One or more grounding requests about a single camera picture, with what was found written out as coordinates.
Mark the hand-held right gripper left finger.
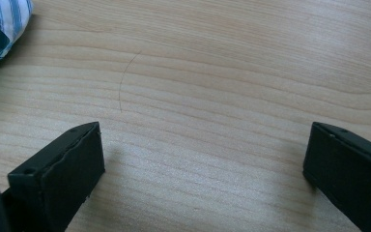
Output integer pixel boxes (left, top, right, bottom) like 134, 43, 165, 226
2, 121, 106, 232

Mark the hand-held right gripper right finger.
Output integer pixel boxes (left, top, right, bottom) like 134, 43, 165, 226
302, 121, 371, 232

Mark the striped plaid cloth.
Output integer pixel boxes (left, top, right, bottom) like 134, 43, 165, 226
0, 0, 35, 71

